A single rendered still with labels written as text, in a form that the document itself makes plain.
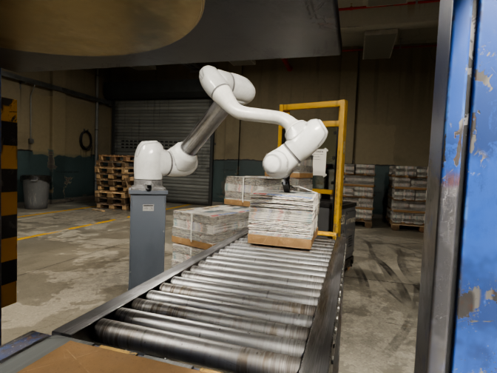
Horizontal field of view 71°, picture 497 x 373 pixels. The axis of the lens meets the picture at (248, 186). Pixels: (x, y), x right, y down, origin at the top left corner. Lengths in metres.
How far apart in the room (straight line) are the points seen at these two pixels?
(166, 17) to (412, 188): 7.21
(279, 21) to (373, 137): 8.77
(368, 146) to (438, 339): 8.66
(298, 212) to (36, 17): 1.27
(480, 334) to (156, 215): 1.69
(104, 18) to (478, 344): 0.54
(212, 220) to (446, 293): 1.84
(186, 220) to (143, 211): 0.48
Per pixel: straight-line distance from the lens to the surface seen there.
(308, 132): 1.35
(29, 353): 0.79
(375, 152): 9.10
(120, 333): 0.84
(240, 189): 2.76
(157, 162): 1.98
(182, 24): 0.38
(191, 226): 2.34
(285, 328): 0.83
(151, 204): 1.97
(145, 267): 2.04
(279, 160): 1.31
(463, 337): 0.51
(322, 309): 0.94
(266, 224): 1.56
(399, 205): 7.46
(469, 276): 0.49
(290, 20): 0.38
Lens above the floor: 1.15
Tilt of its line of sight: 3 degrees down
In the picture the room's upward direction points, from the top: 2 degrees clockwise
